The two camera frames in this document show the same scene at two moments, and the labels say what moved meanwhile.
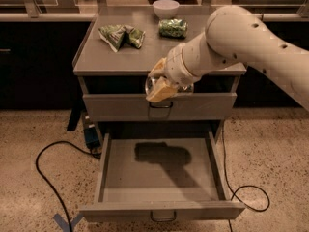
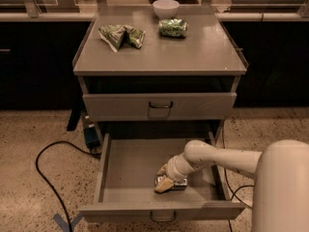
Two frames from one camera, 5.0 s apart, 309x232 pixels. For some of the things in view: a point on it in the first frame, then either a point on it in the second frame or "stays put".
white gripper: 175,66 to 173,172
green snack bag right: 173,28 stays put
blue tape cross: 65,225 stays put
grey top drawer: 137,106 stays put
